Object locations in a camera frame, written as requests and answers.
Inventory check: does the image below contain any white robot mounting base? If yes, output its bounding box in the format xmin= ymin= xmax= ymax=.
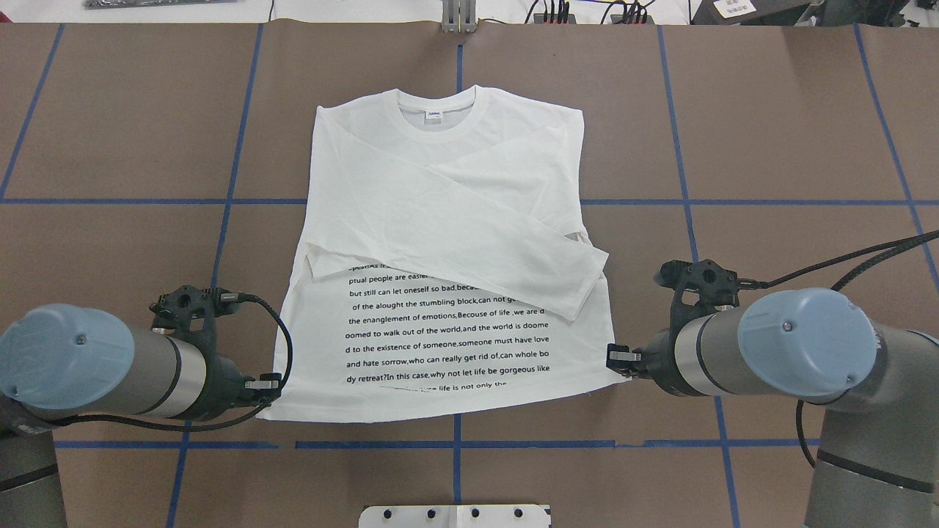
xmin=358 ymin=504 xmax=552 ymax=527

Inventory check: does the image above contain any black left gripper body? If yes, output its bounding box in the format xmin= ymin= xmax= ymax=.
xmin=192 ymin=356 xmax=267 ymax=420

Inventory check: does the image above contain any aluminium frame post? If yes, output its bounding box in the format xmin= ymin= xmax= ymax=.
xmin=442 ymin=0 xmax=478 ymax=34

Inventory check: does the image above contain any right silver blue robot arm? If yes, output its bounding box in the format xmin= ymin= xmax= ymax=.
xmin=607 ymin=288 xmax=937 ymax=527

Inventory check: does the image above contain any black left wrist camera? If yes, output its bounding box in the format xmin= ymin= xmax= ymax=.
xmin=150 ymin=285 xmax=239 ymax=334

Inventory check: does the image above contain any upper orange black connector box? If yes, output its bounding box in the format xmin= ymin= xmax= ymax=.
xmin=525 ymin=1 xmax=576 ymax=26

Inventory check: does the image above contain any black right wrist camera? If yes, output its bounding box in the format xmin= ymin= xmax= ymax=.
xmin=654 ymin=260 xmax=740 ymax=307

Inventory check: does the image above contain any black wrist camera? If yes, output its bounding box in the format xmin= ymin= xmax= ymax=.
xmin=654 ymin=260 xmax=740 ymax=307
xmin=150 ymin=285 xmax=239 ymax=334

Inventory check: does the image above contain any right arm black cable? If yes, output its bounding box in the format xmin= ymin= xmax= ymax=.
xmin=737 ymin=230 xmax=939 ymax=470

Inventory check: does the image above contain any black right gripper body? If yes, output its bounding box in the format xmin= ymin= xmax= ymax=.
xmin=630 ymin=329 xmax=687 ymax=397

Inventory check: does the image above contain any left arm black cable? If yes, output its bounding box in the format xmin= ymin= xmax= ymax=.
xmin=44 ymin=292 xmax=294 ymax=432

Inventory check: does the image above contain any lower orange black connector box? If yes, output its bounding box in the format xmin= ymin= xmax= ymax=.
xmin=600 ymin=1 xmax=655 ymax=26

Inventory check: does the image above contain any orange black connector box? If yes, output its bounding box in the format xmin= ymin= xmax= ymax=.
xmin=600 ymin=1 xmax=655 ymax=26
xmin=525 ymin=1 xmax=576 ymax=26

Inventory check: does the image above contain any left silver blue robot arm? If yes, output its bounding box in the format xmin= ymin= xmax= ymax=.
xmin=2 ymin=304 xmax=288 ymax=527

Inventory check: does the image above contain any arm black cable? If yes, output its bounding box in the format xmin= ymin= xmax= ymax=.
xmin=737 ymin=230 xmax=939 ymax=470
xmin=44 ymin=292 xmax=294 ymax=432

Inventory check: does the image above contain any white long-sleeve printed shirt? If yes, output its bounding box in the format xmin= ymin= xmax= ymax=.
xmin=260 ymin=86 xmax=623 ymax=423

